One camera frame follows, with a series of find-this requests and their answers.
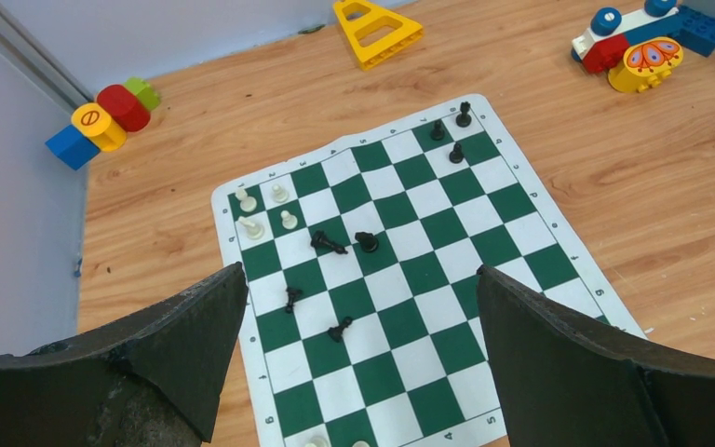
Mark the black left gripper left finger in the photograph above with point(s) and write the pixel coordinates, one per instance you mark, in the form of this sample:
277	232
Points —
152	378

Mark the black pawn by corner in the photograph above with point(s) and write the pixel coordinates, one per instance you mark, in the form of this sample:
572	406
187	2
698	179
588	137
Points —
437	132

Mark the colourful cylinder block row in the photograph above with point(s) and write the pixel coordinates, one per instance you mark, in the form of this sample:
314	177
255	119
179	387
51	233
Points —
104	125

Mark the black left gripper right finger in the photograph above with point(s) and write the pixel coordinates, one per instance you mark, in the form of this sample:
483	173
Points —
565	379

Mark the grey blue brick stack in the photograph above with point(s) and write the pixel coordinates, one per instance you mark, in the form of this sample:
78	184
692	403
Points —
697	29

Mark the yellow triangular frame block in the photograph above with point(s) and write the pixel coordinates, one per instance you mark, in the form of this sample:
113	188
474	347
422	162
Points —
375	33

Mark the toy block car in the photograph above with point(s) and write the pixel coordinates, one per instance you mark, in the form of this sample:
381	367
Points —
636	50

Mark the black rook corner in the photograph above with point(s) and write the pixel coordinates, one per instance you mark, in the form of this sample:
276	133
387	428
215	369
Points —
464	118

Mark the green white chess mat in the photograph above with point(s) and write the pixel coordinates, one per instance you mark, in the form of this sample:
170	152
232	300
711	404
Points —
412	369

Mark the black pawn lying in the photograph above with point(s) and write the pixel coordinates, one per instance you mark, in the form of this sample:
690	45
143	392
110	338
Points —
336	333
293	295

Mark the black bishop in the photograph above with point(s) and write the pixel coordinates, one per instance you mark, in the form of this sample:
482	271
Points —
319	240

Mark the black knight piece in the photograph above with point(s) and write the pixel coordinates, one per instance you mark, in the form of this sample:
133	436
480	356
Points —
367	241

